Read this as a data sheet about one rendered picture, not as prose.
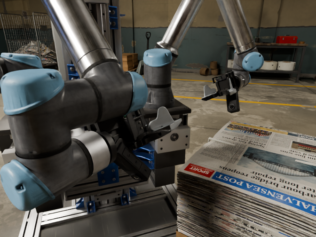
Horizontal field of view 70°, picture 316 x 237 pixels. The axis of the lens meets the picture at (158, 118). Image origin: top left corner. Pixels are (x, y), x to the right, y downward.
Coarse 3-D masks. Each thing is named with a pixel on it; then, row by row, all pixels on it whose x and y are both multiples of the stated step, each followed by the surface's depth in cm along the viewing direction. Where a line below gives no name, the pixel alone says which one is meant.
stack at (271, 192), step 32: (224, 128) 72; (256, 128) 71; (192, 160) 54; (224, 160) 54; (256, 160) 54; (288, 160) 54; (192, 192) 50; (224, 192) 45; (256, 192) 43; (288, 192) 43; (192, 224) 53; (224, 224) 48; (256, 224) 43; (288, 224) 40
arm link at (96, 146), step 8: (80, 136) 39; (88, 136) 39; (96, 136) 39; (88, 144) 37; (96, 144) 38; (104, 144) 39; (88, 152) 44; (96, 152) 38; (104, 152) 39; (96, 160) 38; (104, 160) 39; (96, 168) 38
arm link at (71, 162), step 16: (80, 144) 37; (16, 160) 31; (32, 160) 30; (48, 160) 31; (64, 160) 33; (80, 160) 35; (0, 176) 32; (16, 176) 29; (32, 176) 30; (48, 176) 31; (64, 176) 33; (80, 176) 36; (16, 192) 29; (32, 192) 30; (48, 192) 31; (32, 208) 31
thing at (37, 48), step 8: (0, 16) 663; (48, 16) 689; (16, 24) 714; (40, 24) 662; (24, 32) 748; (8, 40) 685; (24, 40) 750; (32, 40) 660; (40, 40) 742; (48, 40) 734; (8, 48) 695; (24, 48) 676; (32, 48) 669; (40, 48) 684; (48, 48) 710; (40, 56) 672; (48, 56) 713; (48, 64) 707; (56, 64) 748
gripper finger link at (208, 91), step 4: (204, 88) 90; (208, 88) 90; (212, 88) 91; (204, 92) 90; (208, 92) 90; (212, 92) 91; (204, 96) 90; (208, 96) 89; (212, 96) 90; (216, 96) 90; (204, 100) 88
